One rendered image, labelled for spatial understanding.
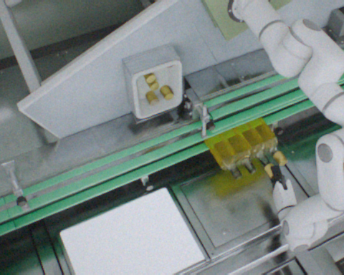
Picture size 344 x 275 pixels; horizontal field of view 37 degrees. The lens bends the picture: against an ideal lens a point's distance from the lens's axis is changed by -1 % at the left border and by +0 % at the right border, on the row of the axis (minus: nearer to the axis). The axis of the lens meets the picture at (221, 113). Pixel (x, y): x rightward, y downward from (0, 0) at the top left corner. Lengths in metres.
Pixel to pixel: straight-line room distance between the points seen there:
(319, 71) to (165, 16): 0.55
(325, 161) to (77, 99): 0.85
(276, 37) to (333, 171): 0.43
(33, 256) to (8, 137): 0.53
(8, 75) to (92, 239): 0.92
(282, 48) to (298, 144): 0.74
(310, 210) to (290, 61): 0.44
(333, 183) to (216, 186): 0.66
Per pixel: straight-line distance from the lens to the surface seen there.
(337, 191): 1.39
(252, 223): 1.87
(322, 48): 1.40
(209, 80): 1.88
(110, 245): 1.84
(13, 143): 2.18
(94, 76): 1.72
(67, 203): 1.83
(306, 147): 2.13
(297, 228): 1.57
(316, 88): 1.42
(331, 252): 1.92
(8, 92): 2.37
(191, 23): 1.74
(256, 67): 1.94
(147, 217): 1.87
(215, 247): 1.82
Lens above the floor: 1.93
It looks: 33 degrees down
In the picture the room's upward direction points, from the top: 145 degrees clockwise
